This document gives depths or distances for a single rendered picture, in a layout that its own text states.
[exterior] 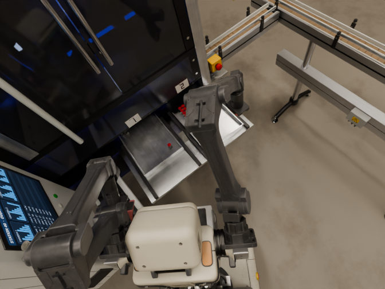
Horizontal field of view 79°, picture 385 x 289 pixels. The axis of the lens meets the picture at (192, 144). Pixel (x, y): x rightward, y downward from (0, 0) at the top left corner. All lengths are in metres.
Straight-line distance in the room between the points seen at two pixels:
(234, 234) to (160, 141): 0.76
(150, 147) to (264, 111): 1.41
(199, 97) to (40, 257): 0.47
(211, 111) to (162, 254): 0.42
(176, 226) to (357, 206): 1.79
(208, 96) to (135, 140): 0.92
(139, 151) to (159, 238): 0.79
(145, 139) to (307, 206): 1.41
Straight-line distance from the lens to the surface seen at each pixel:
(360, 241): 2.23
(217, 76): 1.57
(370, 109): 1.98
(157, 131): 1.42
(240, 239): 0.83
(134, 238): 0.72
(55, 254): 0.56
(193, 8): 1.19
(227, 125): 1.35
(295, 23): 1.87
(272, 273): 2.06
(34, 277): 0.93
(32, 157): 1.29
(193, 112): 0.57
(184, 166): 1.28
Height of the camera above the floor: 2.05
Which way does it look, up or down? 62 degrees down
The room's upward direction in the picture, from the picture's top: 23 degrees counter-clockwise
